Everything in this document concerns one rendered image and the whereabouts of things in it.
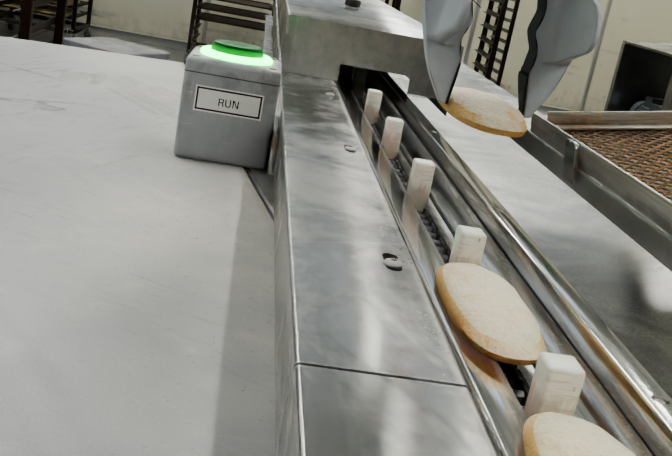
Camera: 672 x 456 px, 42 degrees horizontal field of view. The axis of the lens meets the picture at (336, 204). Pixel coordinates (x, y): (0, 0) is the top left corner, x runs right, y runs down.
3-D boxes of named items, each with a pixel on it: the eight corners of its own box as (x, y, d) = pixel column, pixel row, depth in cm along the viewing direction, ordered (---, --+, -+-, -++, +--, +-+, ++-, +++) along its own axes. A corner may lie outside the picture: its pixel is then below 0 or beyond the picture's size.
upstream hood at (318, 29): (274, 3, 209) (280, -34, 206) (348, 17, 211) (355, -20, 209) (276, 87, 89) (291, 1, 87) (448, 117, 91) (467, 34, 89)
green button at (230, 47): (210, 57, 69) (213, 37, 69) (261, 66, 70) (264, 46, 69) (207, 64, 65) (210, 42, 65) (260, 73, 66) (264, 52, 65)
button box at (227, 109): (174, 174, 74) (192, 41, 71) (267, 189, 75) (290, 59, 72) (162, 202, 66) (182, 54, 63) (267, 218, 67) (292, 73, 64)
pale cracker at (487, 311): (422, 266, 43) (427, 244, 42) (498, 278, 43) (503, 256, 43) (466, 360, 33) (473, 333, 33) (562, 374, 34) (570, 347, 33)
